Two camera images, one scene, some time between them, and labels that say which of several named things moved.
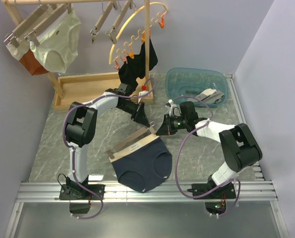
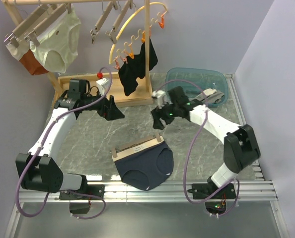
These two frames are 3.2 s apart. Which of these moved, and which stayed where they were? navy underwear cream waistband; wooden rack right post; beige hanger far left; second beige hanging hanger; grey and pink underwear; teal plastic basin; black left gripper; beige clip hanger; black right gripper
Moved: black left gripper; beige clip hanger; black right gripper
Stayed: second beige hanging hanger; grey and pink underwear; wooden rack right post; navy underwear cream waistband; teal plastic basin; beige hanger far left
